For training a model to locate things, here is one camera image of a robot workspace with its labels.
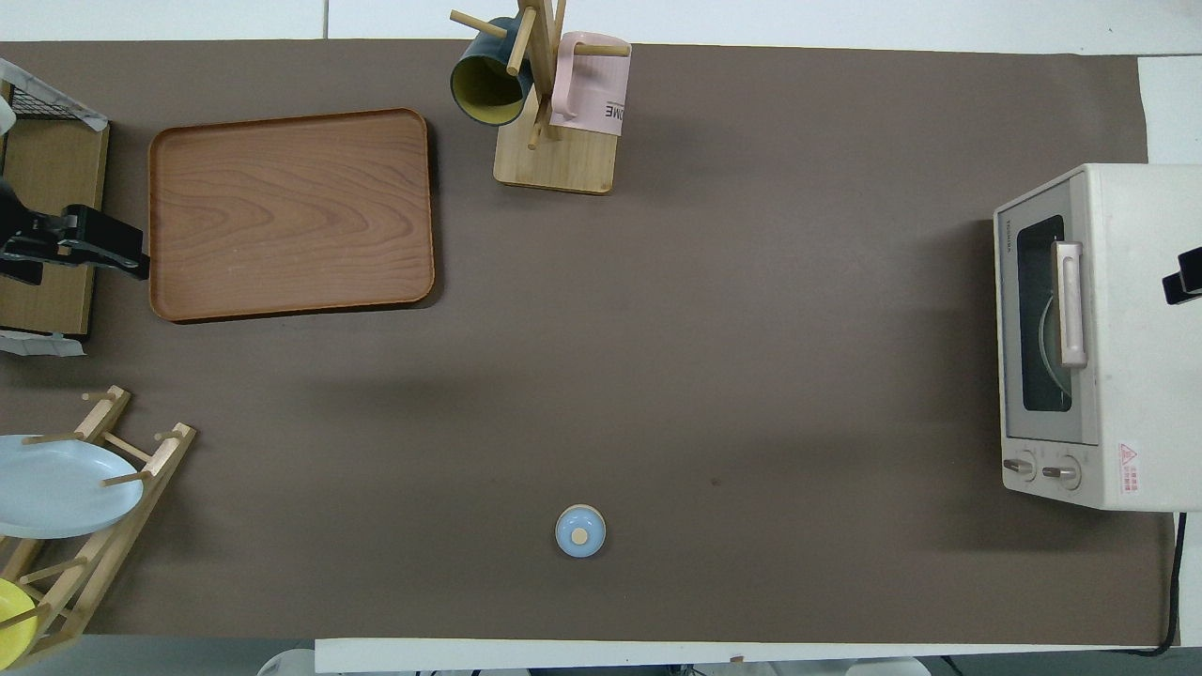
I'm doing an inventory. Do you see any wooden dish rack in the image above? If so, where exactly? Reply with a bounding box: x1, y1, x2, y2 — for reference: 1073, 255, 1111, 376
0, 385, 198, 666

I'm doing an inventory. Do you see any black oven power cable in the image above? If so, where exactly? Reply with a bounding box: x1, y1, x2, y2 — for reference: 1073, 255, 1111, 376
1132, 512, 1188, 658

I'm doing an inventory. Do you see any pale green plate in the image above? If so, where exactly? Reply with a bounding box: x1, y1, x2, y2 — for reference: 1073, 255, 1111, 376
1037, 294, 1072, 397

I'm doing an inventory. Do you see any dark blue mug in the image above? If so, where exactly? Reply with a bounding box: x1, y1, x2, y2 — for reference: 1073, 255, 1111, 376
450, 17, 534, 128

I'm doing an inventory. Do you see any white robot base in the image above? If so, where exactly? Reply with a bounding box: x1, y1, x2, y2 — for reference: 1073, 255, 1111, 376
257, 648, 316, 676
843, 656, 932, 676

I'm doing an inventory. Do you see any brown table mat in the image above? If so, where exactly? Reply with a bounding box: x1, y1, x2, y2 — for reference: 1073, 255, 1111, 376
0, 39, 1151, 649

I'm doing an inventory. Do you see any brown wooden tray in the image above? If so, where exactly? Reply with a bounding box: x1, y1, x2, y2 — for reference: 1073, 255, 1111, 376
148, 108, 437, 323

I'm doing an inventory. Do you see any black wire shelf rack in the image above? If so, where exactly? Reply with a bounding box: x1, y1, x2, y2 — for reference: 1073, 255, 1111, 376
0, 58, 111, 358

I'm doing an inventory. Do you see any white toaster oven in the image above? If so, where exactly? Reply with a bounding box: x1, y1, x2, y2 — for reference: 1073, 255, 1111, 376
994, 163, 1202, 513

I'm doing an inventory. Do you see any wooden mug tree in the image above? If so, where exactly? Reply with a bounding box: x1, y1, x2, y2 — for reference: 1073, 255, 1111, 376
449, 0, 632, 195

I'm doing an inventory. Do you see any yellow plate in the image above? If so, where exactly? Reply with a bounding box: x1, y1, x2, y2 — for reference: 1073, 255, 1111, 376
0, 577, 40, 664

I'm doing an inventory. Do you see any pink mug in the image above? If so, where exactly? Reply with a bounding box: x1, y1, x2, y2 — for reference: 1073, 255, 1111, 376
549, 31, 632, 137

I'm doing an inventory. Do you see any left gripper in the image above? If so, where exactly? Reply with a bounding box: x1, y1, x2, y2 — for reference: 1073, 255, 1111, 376
0, 178, 152, 285

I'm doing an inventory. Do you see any wooden shelf board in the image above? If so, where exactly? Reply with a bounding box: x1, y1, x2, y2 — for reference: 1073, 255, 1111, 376
0, 120, 111, 337

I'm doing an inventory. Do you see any light blue plate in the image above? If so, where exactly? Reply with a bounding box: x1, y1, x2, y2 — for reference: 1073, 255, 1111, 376
0, 435, 145, 540

